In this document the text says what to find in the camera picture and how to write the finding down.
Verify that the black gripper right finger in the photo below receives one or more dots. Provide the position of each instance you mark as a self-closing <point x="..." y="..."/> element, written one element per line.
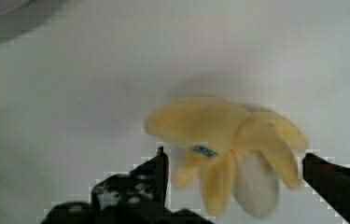
<point x="330" y="181"/>

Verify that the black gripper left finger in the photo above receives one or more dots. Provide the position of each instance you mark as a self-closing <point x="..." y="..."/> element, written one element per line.
<point x="137" y="197"/>

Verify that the yellow plush peeled banana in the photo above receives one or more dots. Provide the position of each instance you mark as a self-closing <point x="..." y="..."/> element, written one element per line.
<point x="218" y="135"/>

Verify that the grey round plate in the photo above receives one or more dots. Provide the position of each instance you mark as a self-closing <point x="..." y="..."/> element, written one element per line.
<point x="20" y="17"/>

